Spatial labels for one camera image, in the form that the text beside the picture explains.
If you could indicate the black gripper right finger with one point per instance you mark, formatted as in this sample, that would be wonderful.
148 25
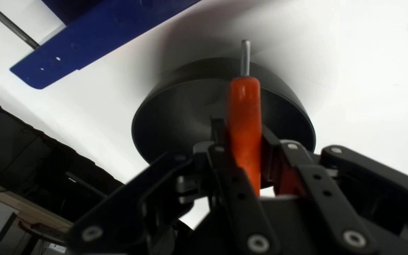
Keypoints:
354 199

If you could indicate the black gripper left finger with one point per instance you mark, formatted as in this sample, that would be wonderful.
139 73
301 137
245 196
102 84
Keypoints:
133 213

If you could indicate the blue wrench holder stand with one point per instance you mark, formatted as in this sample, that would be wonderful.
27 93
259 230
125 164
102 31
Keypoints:
105 33

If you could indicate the black bowl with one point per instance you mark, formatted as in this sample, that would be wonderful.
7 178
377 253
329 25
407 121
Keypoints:
184 114

